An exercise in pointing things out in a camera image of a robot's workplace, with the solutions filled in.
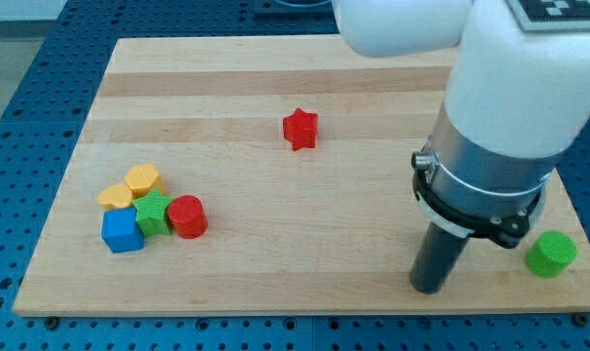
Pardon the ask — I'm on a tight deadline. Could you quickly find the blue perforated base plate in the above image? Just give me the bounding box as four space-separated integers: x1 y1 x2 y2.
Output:
0 0 590 350

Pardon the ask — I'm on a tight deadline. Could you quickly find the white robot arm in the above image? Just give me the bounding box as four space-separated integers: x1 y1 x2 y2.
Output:
333 0 590 293

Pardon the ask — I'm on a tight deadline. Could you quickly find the green star block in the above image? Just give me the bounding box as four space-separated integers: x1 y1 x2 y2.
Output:
132 189 173 237

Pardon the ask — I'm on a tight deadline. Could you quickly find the green cylinder block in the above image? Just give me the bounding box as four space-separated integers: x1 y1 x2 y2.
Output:
525 231 577 279

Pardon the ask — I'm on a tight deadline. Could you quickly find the yellow hexagon block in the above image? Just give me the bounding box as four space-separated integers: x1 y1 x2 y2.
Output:
124 164 168 198

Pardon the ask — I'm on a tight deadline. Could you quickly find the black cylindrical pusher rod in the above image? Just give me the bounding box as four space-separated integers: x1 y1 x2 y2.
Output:
410 222 469 294

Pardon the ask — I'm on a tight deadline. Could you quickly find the red star block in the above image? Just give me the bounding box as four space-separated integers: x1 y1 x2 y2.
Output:
282 108 318 151

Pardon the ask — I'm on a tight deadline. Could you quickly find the black white fiducial marker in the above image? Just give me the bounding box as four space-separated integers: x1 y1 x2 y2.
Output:
506 0 590 32

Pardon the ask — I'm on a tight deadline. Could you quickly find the yellow heart block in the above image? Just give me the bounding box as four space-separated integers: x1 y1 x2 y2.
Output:
98 183 134 211

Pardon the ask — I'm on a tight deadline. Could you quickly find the blue cube block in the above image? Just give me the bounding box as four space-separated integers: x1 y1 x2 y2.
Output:
100 208 144 254

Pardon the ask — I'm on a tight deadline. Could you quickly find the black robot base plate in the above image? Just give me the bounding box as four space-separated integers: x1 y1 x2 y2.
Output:
252 0 333 19

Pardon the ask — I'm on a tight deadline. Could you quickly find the red cylinder block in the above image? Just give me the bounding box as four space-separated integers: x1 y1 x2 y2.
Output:
167 195 208 239

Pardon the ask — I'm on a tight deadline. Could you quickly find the wooden board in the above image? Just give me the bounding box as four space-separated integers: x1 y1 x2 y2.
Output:
13 35 590 317

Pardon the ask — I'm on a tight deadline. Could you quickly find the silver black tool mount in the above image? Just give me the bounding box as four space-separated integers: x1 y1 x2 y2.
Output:
412 106 562 249

